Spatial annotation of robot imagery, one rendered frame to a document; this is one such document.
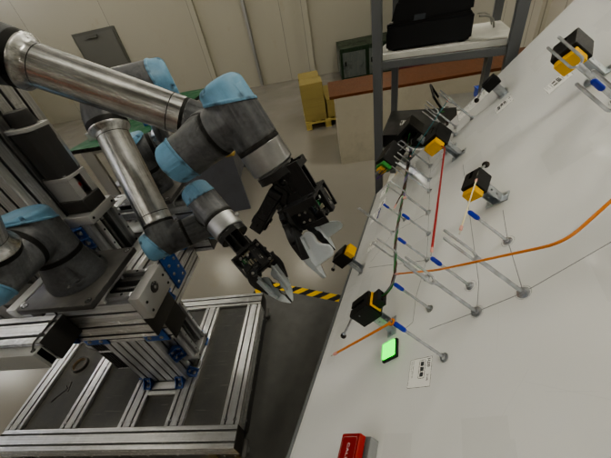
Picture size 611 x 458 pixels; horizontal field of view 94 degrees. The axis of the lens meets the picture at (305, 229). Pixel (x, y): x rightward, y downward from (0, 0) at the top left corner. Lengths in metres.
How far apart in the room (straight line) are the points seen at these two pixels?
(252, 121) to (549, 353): 0.47
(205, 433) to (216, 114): 1.44
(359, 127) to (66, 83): 3.22
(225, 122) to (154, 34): 10.24
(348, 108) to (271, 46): 6.42
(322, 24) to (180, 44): 4.10
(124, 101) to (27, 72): 0.15
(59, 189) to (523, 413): 1.20
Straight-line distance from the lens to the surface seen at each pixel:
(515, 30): 1.31
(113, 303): 0.99
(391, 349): 0.61
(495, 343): 0.48
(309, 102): 5.06
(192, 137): 0.49
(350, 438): 0.57
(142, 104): 0.63
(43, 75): 0.70
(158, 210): 0.80
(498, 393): 0.45
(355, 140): 3.69
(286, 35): 9.67
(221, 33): 10.00
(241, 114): 0.46
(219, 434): 1.62
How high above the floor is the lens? 1.66
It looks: 37 degrees down
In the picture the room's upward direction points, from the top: 12 degrees counter-clockwise
